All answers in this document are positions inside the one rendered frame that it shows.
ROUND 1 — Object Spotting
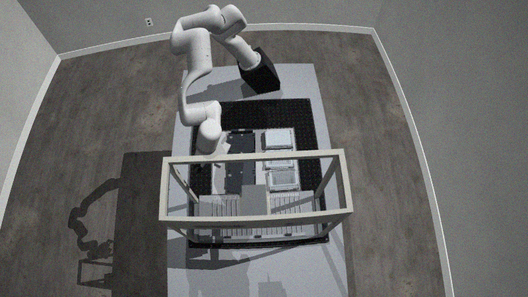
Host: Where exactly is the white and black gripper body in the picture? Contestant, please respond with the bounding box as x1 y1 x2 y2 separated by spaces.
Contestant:
194 150 205 168

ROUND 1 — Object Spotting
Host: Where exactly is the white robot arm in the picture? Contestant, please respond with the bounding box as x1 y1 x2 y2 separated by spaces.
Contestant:
170 5 261 155

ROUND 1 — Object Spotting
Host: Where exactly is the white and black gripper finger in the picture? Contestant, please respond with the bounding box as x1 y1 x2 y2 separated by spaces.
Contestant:
193 164 202 174

